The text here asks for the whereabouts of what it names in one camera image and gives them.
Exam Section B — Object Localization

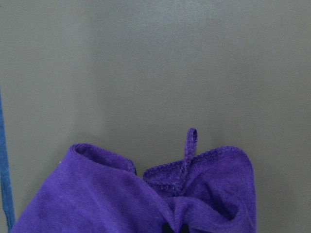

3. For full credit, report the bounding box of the purple cloth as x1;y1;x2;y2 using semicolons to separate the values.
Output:
12;128;257;233

